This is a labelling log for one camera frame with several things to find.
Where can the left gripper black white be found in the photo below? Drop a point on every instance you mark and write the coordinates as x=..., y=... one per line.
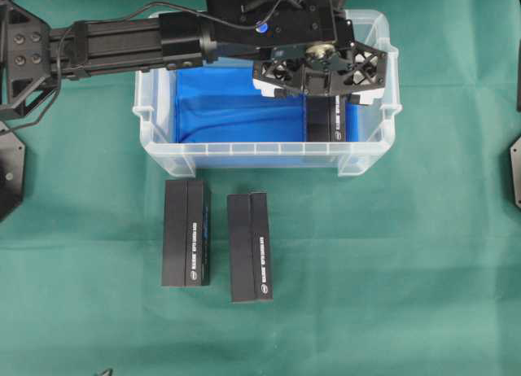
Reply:
x=324, y=70

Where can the black camera box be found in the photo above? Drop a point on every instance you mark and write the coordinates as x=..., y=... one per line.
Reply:
x=325, y=119
x=186, y=241
x=249, y=247

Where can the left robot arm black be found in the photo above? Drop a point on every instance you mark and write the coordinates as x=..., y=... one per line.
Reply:
x=303, y=47

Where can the blue liner in case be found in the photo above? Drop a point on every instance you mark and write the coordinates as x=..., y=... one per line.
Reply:
x=221, y=105

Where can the clear plastic storage case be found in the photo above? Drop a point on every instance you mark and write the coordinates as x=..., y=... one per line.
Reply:
x=154, y=108

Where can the green table cloth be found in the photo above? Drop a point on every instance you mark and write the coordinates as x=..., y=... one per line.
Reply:
x=412, y=268

